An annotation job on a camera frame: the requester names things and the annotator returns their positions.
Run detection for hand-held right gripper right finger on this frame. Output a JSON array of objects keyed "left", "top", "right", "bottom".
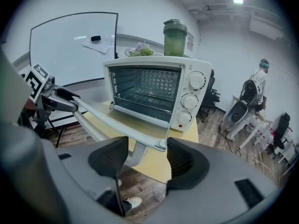
[{"left": 130, "top": 136, "right": 285, "bottom": 224}]

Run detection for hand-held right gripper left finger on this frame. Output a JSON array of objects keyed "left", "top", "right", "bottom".
[{"left": 41, "top": 136, "right": 132, "bottom": 224}]

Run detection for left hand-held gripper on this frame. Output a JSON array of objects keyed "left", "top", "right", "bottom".
[{"left": 20, "top": 63, "right": 81, "bottom": 128}]

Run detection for white glass oven door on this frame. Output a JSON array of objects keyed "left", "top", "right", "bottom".
[{"left": 71, "top": 94, "right": 170, "bottom": 168}]

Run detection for white oven knob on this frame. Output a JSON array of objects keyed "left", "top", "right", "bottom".
[
  {"left": 176, "top": 111, "right": 193, "bottom": 126},
  {"left": 181, "top": 93, "right": 199, "bottom": 110},
  {"left": 188, "top": 71, "right": 206, "bottom": 91}
]

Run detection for white toaster oven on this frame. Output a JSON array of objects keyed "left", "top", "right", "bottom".
[{"left": 102, "top": 55, "right": 214, "bottom": 133}]

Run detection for whiteboard on black stand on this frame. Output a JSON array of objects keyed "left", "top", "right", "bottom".
[{"left": 29, "top": 12, "right": 119, "bottom": 135}]

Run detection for white paper sheets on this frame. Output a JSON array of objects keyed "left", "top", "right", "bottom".
[{"left": 83, "top": 36, "right": 115, "bottom": 55}]

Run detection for person's white right shoe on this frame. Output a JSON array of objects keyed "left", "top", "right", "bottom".
[{"left": 127, "top": 196, "right": 143, "bottom": 209}]

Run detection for clear water jug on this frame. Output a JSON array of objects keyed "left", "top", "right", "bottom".
[
  {"left": 247, "top": 122, "right": 259, "bottom": 135},
  {"left": 258, "top": 125, "right": 272, "bottom": 147}
]

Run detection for light wooden desk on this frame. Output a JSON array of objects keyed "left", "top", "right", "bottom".
[{"left": 83, "top": 100, "right": 199, "bottom": 184}]

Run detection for wooden table white legs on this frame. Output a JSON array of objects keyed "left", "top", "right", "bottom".
[{"left": 231, "top": 94, "right": 274, "bottom": 149}]

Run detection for black office chair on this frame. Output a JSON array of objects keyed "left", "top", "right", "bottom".
[
  {"left": 200, "top": 69, "right": 221, "bottom": 121},
  {"left": 272, "top": 112, "right": 292, "bottom": 159}
]

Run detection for black white backpack rig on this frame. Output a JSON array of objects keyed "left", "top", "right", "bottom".
[{"left": 228, "top": 79, "right": 258, "bottom": 129}]

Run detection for purple artificial flowers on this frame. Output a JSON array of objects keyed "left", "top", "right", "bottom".
[{"left": 127, "top": 41, "right": 162, "bottom": 58}]

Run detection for green shaker bottle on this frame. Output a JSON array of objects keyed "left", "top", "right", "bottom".
[{"left": 163, "top": 19, "right": 188, "bottom": 57}]

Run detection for white air conditioner unit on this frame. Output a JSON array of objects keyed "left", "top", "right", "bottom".
[{"left": 249, "top": 8, "right": 285, "bottom": 40}]

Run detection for white floor cable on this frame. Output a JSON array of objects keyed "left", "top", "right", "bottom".
[{"left": 251, "top": 152, "right": 281, "bottom": 187}]

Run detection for black floor cable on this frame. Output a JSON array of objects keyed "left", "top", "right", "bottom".
[{"left": 218, "top": 124, "right": 242, "bottom": 154}]

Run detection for paper wall notice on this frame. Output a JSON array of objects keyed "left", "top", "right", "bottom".
[{"left": 186, "top": 31, "right": 195, "bottom": 52}]

